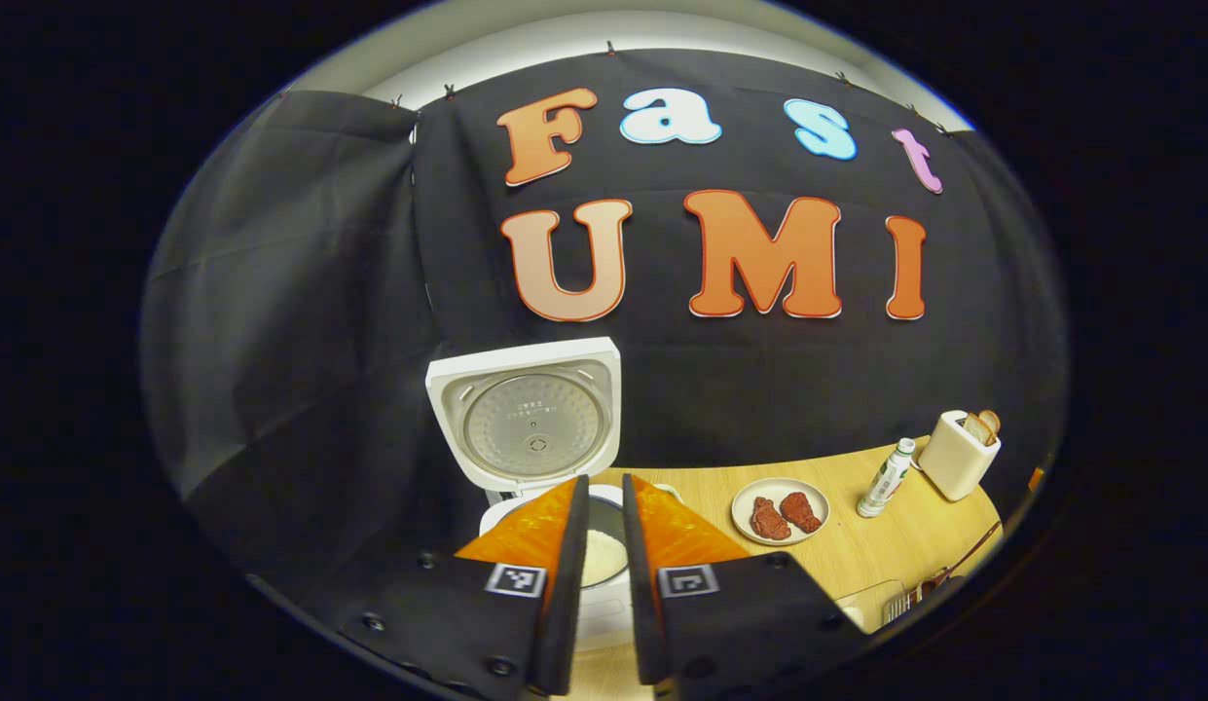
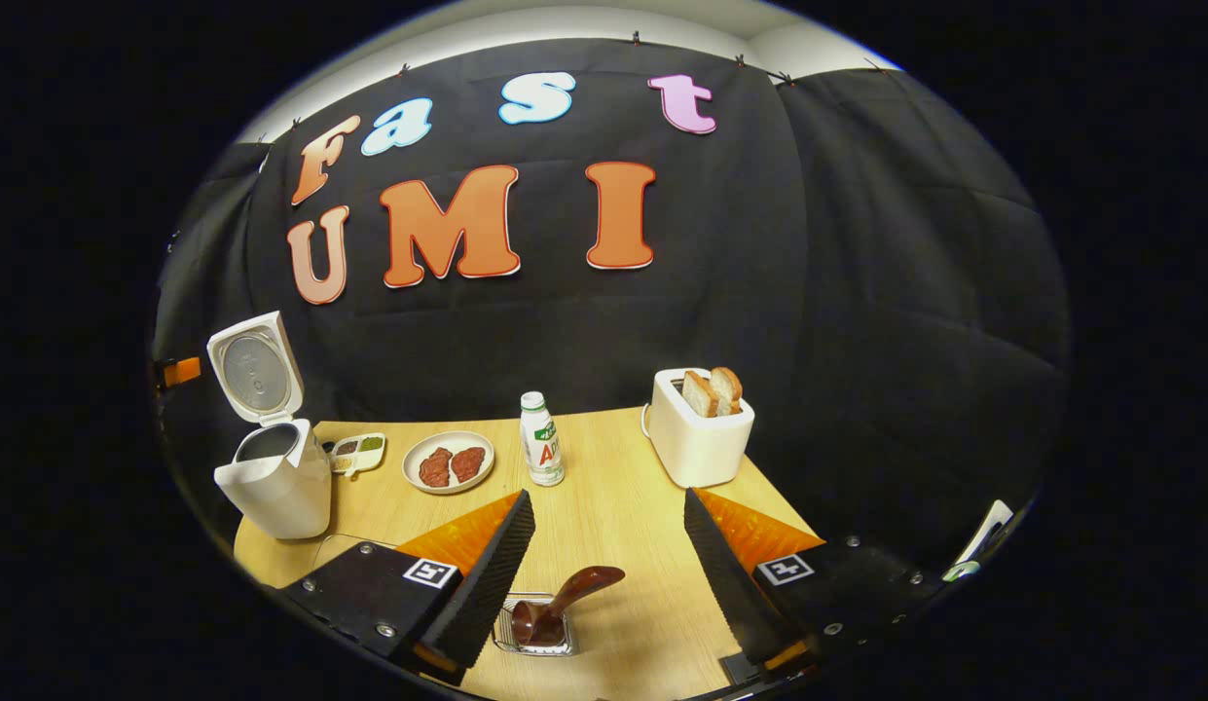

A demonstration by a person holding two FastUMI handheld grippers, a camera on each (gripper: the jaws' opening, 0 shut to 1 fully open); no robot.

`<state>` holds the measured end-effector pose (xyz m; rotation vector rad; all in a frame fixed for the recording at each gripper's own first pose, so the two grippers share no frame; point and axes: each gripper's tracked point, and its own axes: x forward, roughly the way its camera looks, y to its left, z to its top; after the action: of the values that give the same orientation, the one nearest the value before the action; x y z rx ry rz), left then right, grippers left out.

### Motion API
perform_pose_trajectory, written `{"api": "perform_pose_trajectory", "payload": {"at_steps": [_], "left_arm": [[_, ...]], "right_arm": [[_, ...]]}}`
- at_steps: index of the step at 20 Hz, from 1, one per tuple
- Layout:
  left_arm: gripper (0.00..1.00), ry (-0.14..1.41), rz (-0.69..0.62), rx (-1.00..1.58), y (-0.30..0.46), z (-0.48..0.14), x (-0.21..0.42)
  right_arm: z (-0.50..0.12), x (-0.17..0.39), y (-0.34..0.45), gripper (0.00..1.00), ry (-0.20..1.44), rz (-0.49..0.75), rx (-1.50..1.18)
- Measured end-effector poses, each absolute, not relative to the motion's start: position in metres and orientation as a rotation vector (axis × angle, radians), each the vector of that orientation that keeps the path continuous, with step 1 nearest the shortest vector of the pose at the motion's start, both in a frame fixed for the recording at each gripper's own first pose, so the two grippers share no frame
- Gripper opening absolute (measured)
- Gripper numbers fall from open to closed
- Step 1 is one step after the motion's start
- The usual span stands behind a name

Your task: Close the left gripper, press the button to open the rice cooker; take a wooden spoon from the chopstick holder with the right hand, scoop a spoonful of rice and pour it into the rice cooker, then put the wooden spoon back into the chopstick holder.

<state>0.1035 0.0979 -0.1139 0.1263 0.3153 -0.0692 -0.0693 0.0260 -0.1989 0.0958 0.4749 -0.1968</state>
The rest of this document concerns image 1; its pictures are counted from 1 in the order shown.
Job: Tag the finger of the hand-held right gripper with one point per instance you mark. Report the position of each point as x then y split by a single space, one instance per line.
1037 479

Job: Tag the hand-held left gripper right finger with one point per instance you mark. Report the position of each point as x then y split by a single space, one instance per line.
640 604

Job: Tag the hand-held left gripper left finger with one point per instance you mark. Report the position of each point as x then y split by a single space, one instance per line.
565 604

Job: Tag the white rice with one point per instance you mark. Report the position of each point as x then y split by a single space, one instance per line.
604 557

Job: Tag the brown wooden spoon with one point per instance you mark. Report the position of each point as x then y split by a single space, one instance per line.
964 563

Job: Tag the white rice cooker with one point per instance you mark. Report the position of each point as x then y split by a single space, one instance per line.
526 419

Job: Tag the clear plastic rice container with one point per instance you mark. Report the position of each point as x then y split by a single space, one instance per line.
871 604

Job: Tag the toast bread slice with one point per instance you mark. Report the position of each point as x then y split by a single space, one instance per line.
975 428
992 422

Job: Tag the cream toaster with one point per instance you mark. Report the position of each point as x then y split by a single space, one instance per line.
954 462

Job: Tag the white divided grain dish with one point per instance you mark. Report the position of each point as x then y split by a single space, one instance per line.
665 492

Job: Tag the red meat piece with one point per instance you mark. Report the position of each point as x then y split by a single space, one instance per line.
769 521
803 511

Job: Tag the white drink bottle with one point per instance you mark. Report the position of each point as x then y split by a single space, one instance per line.
884 479

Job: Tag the white round plate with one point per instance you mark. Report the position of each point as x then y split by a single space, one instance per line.
781 487

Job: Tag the black backdrop cloth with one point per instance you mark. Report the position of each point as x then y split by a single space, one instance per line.
302 321

